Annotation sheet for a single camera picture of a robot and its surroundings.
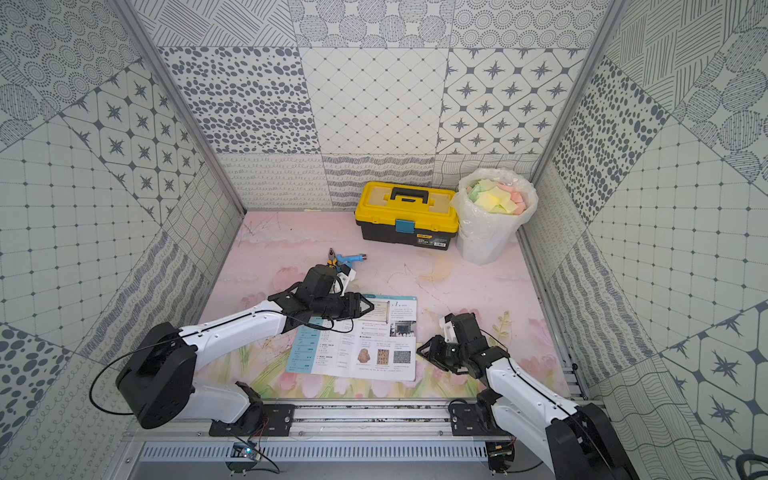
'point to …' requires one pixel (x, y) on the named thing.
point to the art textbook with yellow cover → (379, 345)
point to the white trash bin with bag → (483, 237)
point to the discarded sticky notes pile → (496, 197)
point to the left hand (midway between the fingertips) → (369, 300)
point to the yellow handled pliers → (332, 261)
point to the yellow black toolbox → (410, 214)
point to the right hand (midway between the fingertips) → (421, 356)
